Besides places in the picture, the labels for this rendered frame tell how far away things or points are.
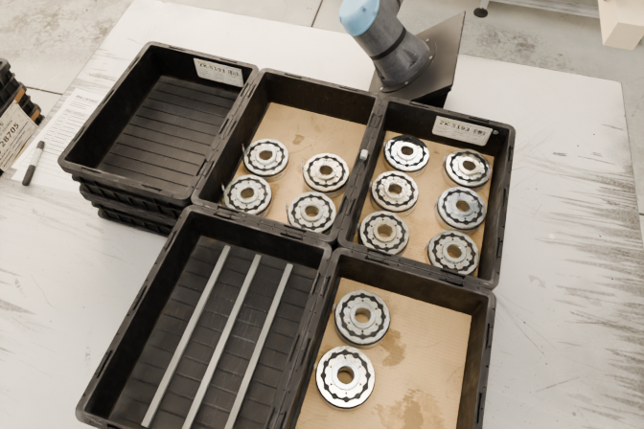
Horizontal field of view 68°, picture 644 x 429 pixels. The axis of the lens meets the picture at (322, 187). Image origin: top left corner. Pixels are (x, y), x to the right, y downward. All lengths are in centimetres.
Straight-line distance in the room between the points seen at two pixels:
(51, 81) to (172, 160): 168
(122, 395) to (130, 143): 57
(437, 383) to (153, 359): 51
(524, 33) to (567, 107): 144
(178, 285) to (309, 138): 45
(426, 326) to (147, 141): 76
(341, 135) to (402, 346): 51
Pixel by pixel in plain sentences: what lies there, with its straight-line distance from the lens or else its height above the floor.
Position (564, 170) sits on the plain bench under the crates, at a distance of 143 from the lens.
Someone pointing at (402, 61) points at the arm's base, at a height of 89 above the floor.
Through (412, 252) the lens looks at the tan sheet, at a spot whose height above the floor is 83.
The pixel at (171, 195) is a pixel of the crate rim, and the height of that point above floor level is 93.
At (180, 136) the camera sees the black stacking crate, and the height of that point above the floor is 83.
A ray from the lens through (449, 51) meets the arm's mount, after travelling 127.
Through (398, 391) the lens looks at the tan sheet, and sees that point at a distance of 93.
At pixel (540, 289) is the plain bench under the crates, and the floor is 70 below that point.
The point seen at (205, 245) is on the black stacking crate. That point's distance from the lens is 103.
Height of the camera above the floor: 173
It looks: 57 degrees down
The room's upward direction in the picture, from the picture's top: 2 degrees clockwise
